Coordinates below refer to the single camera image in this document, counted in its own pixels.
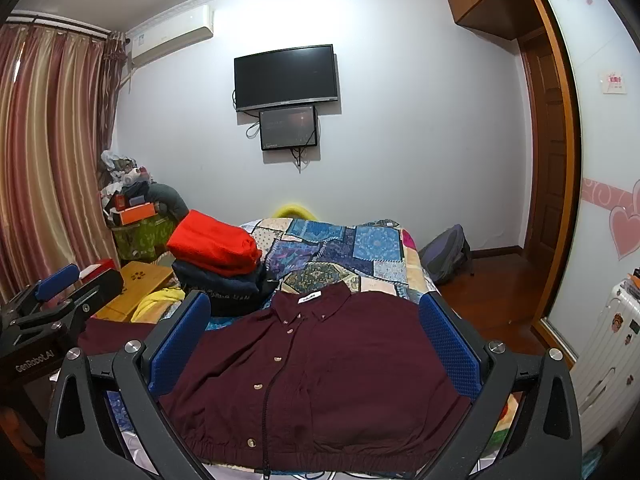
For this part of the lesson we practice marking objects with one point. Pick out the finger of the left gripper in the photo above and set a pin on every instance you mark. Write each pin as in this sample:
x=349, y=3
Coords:
x=57, y=282

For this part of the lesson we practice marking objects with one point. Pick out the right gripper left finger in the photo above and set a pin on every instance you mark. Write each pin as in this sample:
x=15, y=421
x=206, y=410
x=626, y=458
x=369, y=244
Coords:
x=148, y=369

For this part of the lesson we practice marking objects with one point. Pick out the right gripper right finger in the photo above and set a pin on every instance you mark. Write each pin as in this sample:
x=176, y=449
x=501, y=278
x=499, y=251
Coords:
x=483, y=376

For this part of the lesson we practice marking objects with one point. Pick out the maroon button shirt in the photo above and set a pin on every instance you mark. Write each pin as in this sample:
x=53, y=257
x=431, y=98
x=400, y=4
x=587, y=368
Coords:
x=335, y=380

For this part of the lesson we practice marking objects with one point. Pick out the clutter pile of clothes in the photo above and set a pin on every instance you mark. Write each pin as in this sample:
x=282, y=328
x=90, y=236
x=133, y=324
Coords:
x=133, y=185

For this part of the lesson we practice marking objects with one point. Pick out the red white box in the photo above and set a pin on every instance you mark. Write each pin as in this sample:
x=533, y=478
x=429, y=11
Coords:
x=95, y=269

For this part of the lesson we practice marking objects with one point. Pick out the wooden lap table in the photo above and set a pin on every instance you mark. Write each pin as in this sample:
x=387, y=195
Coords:
x=140, y=280

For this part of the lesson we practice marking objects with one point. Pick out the yellow garment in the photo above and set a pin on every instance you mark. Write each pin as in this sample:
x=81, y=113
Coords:
x=153, y=306

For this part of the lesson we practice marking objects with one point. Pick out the green cloth covered box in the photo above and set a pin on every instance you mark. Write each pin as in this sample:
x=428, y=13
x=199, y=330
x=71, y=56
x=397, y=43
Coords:
x=144, y=240

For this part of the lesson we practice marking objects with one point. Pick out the orange box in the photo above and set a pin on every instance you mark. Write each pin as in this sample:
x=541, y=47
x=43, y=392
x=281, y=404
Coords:
x=135, y=214

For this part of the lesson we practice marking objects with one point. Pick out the navy folded sweater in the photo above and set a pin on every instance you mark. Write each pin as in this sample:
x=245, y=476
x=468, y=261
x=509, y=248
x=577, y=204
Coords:
x=228, y=297

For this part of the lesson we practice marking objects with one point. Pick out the white ribbed suitcase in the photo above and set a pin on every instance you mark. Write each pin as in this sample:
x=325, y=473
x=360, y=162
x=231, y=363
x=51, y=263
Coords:
x=606, y=374

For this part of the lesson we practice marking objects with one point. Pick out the grey purple backpack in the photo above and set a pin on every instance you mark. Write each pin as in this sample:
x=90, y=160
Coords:
x=446, y=255

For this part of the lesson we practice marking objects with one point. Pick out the red folded sweater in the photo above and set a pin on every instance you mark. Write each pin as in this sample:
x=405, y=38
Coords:
x=214, y=246

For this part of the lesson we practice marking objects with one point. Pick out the striped pink curtain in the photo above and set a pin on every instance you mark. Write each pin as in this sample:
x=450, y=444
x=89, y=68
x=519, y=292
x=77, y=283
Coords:
x=58, y=102

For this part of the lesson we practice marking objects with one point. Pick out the blue patchwork quilt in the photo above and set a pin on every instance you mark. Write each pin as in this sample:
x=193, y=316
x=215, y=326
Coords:
x=305, y=254

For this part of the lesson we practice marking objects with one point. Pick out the white air conditioner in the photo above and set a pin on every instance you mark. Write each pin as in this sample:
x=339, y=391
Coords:
x=159, y=38

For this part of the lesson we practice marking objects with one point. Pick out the wooden door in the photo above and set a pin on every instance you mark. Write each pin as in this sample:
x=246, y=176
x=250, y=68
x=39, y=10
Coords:
x=549, y=161

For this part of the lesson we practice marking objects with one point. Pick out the small wall monitor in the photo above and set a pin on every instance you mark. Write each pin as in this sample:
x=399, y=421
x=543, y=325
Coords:
x=287, y=127

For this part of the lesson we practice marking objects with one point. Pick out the black wall television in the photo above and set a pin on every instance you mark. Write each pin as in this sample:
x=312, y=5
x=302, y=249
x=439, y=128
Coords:
x=285, y=77

